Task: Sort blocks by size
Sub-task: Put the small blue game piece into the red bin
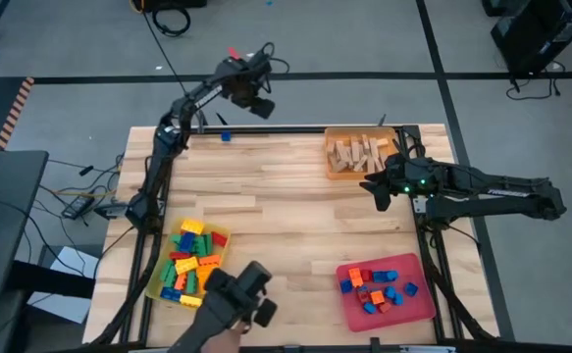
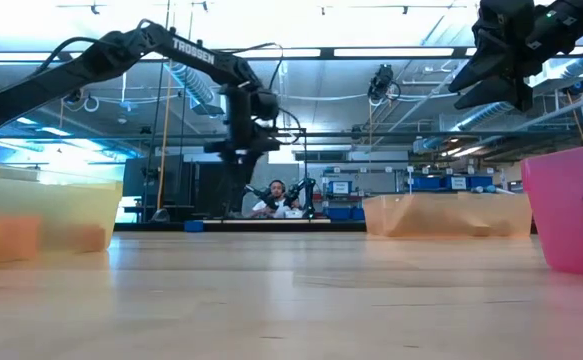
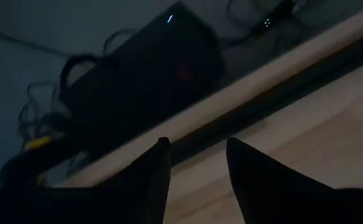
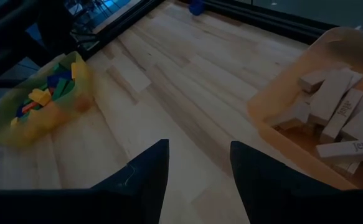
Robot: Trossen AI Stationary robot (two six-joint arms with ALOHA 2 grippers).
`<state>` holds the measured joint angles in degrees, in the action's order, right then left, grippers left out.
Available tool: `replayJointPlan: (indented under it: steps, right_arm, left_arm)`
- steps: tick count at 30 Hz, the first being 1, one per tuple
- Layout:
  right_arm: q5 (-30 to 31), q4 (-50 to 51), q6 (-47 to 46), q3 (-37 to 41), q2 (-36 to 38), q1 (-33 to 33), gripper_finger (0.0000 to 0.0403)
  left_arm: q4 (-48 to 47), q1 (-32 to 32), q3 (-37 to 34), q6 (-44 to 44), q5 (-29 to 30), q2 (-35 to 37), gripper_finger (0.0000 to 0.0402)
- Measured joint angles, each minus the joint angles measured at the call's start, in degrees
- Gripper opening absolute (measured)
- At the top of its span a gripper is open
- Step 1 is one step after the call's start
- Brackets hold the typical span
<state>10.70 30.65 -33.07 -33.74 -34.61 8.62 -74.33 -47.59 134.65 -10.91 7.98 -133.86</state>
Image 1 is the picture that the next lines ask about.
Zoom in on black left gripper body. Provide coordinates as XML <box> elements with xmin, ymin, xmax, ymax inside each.
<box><xmin>219</xmin><ymin>48</ymin><xmax>275</xmax><ymax>108</ymax></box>

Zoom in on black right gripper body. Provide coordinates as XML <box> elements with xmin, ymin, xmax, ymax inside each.
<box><xmin>383</xmin><ymin>152</ymin><xmax>444</xmax><ymax>200</ymax></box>

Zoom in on orange translucent bin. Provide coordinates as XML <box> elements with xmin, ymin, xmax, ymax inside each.
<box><xmin>324</xmin><ymin>126</ymin><xmax>399</xmax><ymax>181</ymax></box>

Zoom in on black equipment box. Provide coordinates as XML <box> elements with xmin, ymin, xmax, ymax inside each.
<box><xmin>130</xmin><ymin>0</ymin><xmax>209</xmax><ymax>14</ymax></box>
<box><xmin>481</xmin><ymin>0</ymin><xmax>510</xmax><ymax>17</ymax></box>

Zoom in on pink translucent bin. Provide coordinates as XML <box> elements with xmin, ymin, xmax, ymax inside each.
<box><xmin>335</xmin><ymin>253</ymin><xmax>437</xmax><ymax>334</ymax></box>

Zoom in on black beam with light strips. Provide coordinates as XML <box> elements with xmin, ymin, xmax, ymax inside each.
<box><xmin>245</xmin><ymin>342</ymin><xmax>463</xmax><ymax>353</ymax></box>

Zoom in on black jointed device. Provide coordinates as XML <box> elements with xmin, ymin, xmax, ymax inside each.
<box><xmin>167</xmin><ymin>260</ymin><xmax>280</xmax><ymax>353</ymax></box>

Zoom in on black equipment case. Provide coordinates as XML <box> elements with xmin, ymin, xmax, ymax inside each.
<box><xmin>490</xmin><ymin>0</ymin><xmax>572</xmax><ymax>76</ymax></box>

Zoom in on yellow translucent bin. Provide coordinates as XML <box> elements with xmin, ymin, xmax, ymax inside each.
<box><xmin>145</xmin><ymin>219</ymin><xmax>232</xmax><ymax>311</ymax></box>

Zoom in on person's hand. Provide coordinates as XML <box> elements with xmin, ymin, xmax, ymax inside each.
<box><xmin>201</xmin><ymin>321</ymin><xmax>248</xmax><ymax>353</ymax></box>

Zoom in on black side desk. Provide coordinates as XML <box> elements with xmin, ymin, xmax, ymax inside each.
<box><xmin>0</xmin><ymin>149</ymin><xmax>50</xmax><ymax>301</ymax></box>

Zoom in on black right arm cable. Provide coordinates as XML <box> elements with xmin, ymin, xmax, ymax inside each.
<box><xmin>391</xmin><ymin>138</ymin><xmax>428</xmax><ymax>163</ymax></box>

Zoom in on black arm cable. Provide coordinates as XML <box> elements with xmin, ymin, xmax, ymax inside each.
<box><xmin>391</xmin><ymin>138</ymin><xmax>428</xmax><ymax>163</ymax></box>
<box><xmin>259</xmin><ymin>41</ymin><xmax>291</xmax><ymax>76</ymax></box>

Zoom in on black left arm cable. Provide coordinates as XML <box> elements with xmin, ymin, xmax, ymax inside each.
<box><xmin>259</xmin><ymin>41</ymin><xmax>291</xmax><ymax>76</ymax></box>

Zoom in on black floor cable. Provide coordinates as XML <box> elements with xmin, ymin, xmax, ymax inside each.
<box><xmin>140</xmin><ymin>0</ymin><xmax>188</xmax><ymax>94</ymax></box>

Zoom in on black coiled cable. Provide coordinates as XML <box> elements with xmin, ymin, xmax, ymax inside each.
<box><xmin>151</xmin><ymin>2</ymin><xmax>192</xmax><ymax>38</ymax></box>

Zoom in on black floor cables with plug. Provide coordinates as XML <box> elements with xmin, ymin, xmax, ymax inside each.
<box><xmin>504</xmin><ymin>61</ymin><xmax>569</xmax><ymax>103</ymax></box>

